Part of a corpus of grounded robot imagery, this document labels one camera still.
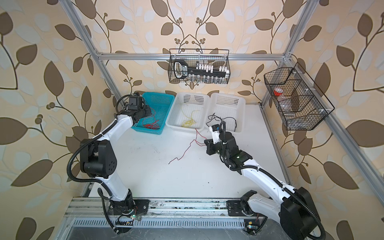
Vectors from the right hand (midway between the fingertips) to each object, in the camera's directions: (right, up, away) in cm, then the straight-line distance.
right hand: (205, 142), depth 80 cm
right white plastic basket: (+21, +21, +37) cm, 47 cm away
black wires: (+13, +13, +28) cm, 33 cm away
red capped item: (+40, +28, +1) cm, 48 cm away
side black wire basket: (+48, +22, -5) cm, 53 cm away
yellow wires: (-11, +10, +27) cm, 31 cm away
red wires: (-37, +9, +28) cm, 47 cm away
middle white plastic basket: (-11, +18, +35) cm, 41 cm away
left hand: (-36, +20, +12) cm, 43 cm away
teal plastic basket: (-34, +24, +39) cm, 58 cm away
